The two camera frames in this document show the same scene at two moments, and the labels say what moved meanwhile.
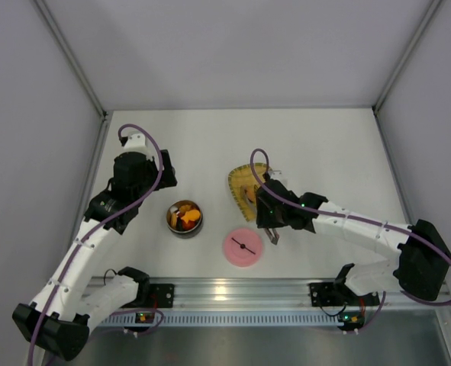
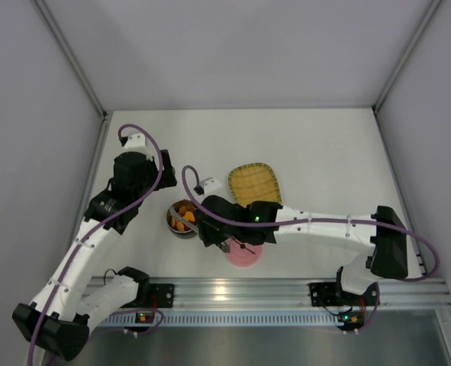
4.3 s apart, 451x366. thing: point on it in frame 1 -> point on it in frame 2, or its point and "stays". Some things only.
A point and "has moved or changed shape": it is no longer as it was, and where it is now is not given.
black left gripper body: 166,172 stays
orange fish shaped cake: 191,215 stays
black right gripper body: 268,222 -> 208,232
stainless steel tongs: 275,237 has moved or changed shape
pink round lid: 243,247 stays
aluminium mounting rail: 275,294 stays
